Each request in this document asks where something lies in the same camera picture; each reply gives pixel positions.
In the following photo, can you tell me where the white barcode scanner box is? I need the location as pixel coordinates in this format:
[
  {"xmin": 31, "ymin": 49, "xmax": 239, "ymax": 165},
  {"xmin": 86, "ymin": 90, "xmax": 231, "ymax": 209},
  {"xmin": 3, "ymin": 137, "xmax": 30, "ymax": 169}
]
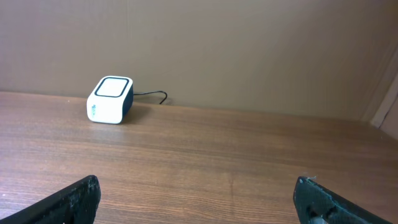
[{"xmin": 86, "ymin": 76, "xmax": 134, "ymax": 124}]

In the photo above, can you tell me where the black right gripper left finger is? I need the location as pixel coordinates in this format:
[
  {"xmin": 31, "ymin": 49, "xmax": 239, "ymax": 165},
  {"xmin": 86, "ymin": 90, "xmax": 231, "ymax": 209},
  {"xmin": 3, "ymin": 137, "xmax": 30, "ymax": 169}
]
[{"xmin": 1, "ymin": 175, "xmax": 101, "ymax": 224}]

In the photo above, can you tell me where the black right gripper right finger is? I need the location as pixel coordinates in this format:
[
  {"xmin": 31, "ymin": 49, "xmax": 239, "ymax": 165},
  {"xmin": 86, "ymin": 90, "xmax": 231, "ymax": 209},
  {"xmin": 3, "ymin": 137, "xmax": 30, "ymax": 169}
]
[{"xmin": 293, "ymin": 176, "xmax": 391, "ymax": 224}]

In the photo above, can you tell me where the black scanner cable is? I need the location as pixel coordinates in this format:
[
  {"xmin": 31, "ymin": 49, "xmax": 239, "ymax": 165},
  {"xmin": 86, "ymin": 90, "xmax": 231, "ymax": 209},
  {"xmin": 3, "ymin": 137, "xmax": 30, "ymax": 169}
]
[{"xmin": 132, "ymin": 90, "xmax": 169, "ymax": 105}]

